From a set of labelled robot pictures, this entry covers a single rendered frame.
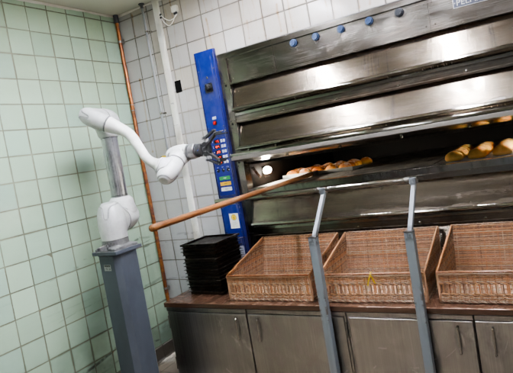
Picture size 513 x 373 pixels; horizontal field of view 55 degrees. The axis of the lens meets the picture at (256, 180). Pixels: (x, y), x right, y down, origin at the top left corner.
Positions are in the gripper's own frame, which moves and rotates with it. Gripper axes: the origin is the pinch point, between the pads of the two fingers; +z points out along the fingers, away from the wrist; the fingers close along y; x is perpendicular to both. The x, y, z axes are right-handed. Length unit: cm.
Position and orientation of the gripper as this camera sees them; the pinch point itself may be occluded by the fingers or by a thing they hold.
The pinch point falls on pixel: (227, 145)
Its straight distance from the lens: 271.1
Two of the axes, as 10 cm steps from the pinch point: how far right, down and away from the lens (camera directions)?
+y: 1.7, 9.8, 0.6
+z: 8.5, -1.1, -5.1
